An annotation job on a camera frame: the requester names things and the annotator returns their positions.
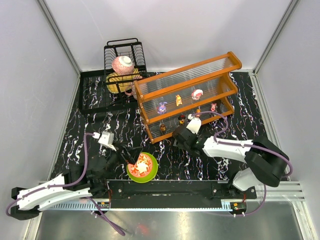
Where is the black wire dish rack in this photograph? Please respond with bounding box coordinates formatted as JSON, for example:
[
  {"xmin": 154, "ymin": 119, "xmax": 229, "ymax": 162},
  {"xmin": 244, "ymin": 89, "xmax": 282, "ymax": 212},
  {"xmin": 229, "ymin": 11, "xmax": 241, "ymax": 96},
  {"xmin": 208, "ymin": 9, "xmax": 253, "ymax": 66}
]
[{"xmin": 78, "ymin": 37, "xmax": 147, "ymax": 115}]

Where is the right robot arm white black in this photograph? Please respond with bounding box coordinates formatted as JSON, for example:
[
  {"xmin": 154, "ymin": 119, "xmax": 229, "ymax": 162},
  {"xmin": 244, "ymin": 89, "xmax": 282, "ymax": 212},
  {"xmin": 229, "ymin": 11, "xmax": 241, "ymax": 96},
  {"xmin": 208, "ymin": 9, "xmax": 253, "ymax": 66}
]
[{"xmin": 172, "ymin": 126, "xmax": 293, "ymax": 192}]

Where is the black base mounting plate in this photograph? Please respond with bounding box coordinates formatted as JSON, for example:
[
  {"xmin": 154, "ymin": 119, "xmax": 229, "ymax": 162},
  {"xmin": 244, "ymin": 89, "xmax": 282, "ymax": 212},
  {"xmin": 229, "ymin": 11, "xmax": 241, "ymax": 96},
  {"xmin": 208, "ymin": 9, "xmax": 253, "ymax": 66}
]
[{"xmin": 108, "ymin": 180, "xmax": 257, "ymax": 211}]

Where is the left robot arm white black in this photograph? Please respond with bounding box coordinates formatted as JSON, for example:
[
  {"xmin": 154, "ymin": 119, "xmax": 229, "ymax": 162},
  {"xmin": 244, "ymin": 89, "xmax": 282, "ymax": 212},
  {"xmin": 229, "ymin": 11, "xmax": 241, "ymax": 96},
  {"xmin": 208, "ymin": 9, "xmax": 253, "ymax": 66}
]
[{"xmin": 6, "ymin": 146, "xmax": 143, "ymax": 221}]

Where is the pink pig toy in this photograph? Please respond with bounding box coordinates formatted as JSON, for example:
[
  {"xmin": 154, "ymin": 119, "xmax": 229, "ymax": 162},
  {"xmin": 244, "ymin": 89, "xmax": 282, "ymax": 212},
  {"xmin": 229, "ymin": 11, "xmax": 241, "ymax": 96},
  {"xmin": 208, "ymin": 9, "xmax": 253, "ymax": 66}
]
[{"xmin": 210, "ymin": 103, "xmax": 217, "ymax": 112}]

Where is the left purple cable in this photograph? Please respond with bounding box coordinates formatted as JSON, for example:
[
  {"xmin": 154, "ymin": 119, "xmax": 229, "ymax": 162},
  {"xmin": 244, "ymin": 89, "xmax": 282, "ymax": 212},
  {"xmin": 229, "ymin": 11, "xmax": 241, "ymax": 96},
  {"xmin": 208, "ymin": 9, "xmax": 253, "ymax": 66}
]
[{"xmin": 5, "ymin": 132, "xmax": 126, "ymax": 236}]

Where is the orange clear display shelf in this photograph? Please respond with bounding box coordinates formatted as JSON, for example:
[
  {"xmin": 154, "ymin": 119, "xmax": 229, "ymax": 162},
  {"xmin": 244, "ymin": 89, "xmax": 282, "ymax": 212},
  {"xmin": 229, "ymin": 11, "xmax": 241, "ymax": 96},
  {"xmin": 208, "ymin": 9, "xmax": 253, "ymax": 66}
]
[{"xmin": 134, "ymin": 51, "xmax": 242, "ymax": 144}]

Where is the pink mug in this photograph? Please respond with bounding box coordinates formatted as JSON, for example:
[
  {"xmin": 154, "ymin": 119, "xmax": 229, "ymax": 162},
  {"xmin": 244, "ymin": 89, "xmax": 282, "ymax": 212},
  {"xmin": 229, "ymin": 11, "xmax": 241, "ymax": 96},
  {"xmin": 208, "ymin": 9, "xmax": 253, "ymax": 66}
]
[{"xmin": 124, "ymin": 85, "xmax": 137, "ymax": 99}]

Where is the purple bunny toy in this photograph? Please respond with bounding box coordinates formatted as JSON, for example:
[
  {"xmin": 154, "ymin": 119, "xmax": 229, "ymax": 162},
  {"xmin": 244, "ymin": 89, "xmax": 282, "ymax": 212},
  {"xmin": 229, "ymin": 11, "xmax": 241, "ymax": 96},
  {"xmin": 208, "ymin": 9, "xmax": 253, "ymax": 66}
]
[{"xmin": 157, "ymin": 101, "xmax": 168, "ymax": 115}]

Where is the brown figure toy on shelf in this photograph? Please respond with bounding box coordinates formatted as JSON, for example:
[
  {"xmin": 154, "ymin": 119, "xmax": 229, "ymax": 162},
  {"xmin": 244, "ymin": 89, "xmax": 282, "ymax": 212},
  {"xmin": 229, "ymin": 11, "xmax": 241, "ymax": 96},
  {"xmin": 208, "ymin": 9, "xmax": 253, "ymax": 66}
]
[{"xmin": 159, "ymin": 124, "xmax": 166, "ymax": 132}]

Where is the pink flamingo toy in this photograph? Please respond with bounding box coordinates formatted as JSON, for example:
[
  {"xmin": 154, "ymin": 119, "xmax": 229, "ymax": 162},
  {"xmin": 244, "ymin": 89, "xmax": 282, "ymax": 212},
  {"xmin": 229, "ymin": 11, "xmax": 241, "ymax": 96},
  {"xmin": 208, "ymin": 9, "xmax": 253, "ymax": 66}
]
[{"xmin": 191, "ymin": 89, "xmax": 203, "ymax": 101}]

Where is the black marble pattern mat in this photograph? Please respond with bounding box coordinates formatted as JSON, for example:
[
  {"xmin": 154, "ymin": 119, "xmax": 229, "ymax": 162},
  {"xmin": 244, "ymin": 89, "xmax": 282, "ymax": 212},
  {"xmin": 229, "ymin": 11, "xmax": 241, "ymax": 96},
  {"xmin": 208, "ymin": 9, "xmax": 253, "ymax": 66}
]
[{"xmin": 50, "ymin": 72, "xmax": 267, "ymax": 181}]

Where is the small orange figure toy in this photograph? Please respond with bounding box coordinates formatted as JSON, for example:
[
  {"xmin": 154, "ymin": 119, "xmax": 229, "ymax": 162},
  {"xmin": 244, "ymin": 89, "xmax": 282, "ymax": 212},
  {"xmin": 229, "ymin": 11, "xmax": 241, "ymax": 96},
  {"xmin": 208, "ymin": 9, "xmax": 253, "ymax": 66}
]
[{"xmin": 175, "ymin": 94, "xmax": 183, "ymax": 107}]

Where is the pink patterned bowl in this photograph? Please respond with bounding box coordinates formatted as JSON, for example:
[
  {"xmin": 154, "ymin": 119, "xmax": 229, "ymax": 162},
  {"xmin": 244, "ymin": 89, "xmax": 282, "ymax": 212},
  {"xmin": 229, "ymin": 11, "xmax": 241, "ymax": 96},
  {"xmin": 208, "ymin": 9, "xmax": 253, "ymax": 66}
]
[{"xmin": 111, "ymin": 55, "xmax": 134, "ymax": 75}]

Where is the green bowl red pattern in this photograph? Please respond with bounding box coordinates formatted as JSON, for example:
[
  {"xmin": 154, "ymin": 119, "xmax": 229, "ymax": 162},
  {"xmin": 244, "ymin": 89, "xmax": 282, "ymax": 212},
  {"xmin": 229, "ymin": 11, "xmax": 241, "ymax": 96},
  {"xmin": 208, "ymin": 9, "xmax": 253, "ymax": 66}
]
[{"xmin": 126, "ymin": 152, "xmax": 158, "ymax": 184}]

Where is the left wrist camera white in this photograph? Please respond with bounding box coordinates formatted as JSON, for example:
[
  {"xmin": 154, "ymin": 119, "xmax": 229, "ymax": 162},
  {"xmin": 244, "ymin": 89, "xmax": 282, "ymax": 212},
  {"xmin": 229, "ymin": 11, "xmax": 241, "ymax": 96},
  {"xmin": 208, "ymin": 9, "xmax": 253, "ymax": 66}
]
[{"xmin": 93, "ymin": 131, "xmax": 117, "ymax": 151}]

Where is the black haired figure toy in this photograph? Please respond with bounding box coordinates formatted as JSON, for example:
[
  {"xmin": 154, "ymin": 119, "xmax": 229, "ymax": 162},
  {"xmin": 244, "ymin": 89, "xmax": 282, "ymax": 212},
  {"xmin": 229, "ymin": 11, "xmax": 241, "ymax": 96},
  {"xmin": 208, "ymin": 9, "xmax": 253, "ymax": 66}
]
[{"xmin": 178, "ymin": 114, "xmax": 186, "ymax": 126}]

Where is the yellow patterned bowl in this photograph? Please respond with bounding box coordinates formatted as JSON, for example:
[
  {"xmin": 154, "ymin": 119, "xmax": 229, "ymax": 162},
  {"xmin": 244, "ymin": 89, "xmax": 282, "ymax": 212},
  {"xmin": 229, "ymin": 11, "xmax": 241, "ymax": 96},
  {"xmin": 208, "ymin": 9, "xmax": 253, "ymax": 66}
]
[{"xmin": 105, "ymin": 68, "xmax": 142, "ymax": 94}]

